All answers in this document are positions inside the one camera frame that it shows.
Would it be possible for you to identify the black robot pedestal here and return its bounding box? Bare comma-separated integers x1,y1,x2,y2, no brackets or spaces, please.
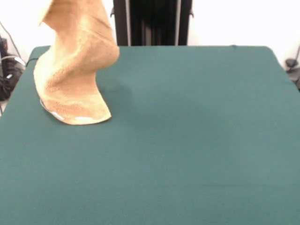
111,0,195,46

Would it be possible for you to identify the white cable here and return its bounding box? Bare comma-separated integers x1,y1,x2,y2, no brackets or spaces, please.
0,55,26,69

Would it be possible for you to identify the tan terry towel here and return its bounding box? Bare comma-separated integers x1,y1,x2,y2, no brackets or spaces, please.
32,0,120,126

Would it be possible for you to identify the small black box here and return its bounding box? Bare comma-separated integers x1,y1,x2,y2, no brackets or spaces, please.
0,37,9,57

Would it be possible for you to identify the black stand base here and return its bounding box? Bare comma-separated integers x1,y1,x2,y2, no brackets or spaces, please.
0,56,24,101
285,59,300,92

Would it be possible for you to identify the dark green table cloth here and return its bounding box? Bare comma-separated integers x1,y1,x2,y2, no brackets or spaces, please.
0,45,300,225

